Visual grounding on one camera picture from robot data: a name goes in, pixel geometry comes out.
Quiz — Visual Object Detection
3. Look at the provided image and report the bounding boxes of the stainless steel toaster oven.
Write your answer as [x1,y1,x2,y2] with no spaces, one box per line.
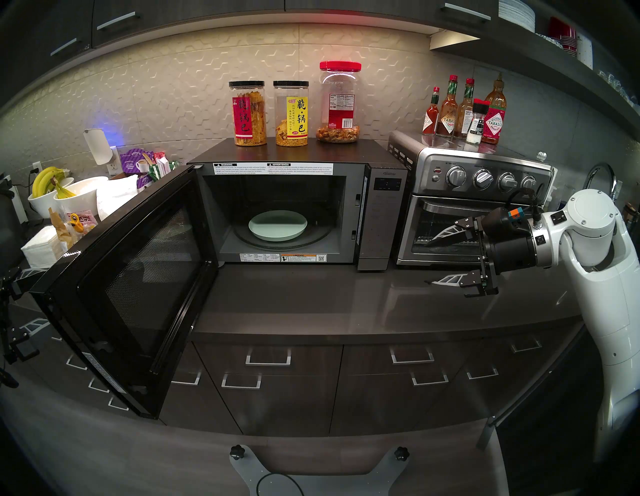
[388,131,556,268]

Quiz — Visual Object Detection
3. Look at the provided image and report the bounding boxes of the black microwave oven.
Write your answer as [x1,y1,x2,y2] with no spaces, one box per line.
[30,139,408,420]

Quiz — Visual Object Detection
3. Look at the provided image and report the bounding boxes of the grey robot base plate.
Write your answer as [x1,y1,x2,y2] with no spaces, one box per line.
[230,445,411,496]

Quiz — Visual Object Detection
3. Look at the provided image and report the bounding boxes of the snack jar yellow label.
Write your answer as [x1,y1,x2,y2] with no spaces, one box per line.
[273,80,310,147]

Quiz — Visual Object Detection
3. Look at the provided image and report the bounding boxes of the brown sauce bottle Tabasco label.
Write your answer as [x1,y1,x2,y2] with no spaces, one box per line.
[436,75,460,138]

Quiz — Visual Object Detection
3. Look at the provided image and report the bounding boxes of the black frame pole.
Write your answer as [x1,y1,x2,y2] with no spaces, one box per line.
[477,325,588,451]

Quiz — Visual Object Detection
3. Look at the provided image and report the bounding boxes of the dark lower drawer cabinet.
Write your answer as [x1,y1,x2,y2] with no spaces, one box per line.
[0,300,596,441]

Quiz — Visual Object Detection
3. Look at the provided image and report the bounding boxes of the bananas in white bowl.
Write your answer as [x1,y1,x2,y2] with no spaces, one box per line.
[27,177,76,218]

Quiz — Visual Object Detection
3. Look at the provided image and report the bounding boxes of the clear jar red lid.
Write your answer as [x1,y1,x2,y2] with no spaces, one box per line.
[316,61,362,144]

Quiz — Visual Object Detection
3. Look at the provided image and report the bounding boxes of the black countertop appliance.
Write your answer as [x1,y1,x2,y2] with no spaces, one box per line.
[0,175,26,275]

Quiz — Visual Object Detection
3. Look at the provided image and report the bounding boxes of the dark upper cabinet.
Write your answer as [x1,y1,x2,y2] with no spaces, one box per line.
[0,0,496,101]

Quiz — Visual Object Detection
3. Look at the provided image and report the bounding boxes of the white plate stack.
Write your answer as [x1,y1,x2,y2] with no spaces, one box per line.
[498,0,537,32]

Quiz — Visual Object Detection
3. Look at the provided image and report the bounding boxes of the small red hot sauce bottle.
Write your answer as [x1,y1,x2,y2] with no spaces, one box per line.
[422,86,442,136]

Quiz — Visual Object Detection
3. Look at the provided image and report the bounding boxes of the white plug-in wall device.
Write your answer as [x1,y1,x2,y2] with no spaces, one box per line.
[83,128,112,166]

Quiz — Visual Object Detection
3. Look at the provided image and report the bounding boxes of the white napkin stack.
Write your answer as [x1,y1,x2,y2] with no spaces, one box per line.
[21,225,68,270]

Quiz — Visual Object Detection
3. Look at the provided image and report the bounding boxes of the snack jar pink label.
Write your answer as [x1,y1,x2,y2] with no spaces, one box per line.
[229,81,267,147]

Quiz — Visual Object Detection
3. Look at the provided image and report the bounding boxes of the black base cable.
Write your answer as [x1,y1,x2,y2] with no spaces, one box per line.
[256,472,306,496]

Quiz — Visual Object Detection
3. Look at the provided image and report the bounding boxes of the brown bottle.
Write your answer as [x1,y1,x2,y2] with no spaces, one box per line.
[622,202,640,238]

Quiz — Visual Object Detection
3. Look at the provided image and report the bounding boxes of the light green plate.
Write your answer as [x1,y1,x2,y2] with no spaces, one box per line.
[248,210,308,243]

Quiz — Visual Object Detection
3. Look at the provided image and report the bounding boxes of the white cup stack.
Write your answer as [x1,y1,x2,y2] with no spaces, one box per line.
[576,34,595,70]

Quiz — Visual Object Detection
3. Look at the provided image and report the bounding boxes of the dark wall shelf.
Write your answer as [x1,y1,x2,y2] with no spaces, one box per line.
[429,29,640,145]

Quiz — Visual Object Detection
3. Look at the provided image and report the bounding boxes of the red cup stack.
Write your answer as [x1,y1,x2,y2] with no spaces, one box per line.
[547,17,578,53]

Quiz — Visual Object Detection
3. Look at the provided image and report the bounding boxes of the large white bowl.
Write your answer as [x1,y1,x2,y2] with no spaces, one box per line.
[54,176,110,216]

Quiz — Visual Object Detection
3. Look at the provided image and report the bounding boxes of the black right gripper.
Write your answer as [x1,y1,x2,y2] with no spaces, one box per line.
[424,215,539,299]

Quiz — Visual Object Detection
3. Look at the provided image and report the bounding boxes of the large orange Tabasco bottle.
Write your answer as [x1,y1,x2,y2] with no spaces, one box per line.
[482,72,507,146]

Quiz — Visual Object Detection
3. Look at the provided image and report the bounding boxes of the purple snack bag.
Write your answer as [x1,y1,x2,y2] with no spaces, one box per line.
[121,149,156,188]

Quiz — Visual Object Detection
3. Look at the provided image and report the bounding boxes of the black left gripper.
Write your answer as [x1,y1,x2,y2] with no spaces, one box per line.
[0,266,52,372]

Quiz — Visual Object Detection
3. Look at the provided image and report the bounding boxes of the glass microwave turntable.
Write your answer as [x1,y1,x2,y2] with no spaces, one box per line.
[232,200,335,252]

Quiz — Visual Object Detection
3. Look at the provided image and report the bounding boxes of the chrome kitchen faucet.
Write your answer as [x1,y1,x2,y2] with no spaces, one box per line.
[584,162,623,201]

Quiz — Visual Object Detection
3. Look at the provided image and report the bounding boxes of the white paper bag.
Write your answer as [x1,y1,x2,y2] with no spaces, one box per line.
[96,174,139,219]

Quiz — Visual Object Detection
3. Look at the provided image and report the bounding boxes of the brown snack packet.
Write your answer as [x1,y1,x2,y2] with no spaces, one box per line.
[49,207,76,244]

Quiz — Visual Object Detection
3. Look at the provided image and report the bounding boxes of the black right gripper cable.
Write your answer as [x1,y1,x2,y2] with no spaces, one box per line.
[505,182,546,226]

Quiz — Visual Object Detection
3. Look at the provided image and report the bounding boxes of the green red tea packets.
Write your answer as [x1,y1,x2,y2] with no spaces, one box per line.
[147,152,181,181]

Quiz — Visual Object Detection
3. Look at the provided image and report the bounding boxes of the yellow banana bunch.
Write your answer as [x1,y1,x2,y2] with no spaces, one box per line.
[31,166,76,199]

